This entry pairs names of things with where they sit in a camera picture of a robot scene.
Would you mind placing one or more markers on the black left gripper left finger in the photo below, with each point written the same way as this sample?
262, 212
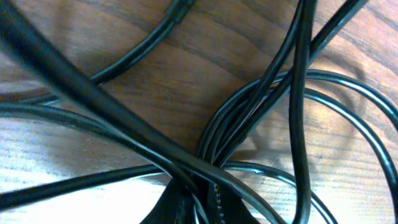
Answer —
175, 206

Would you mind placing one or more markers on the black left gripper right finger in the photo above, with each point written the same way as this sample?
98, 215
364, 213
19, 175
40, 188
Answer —
223, 206

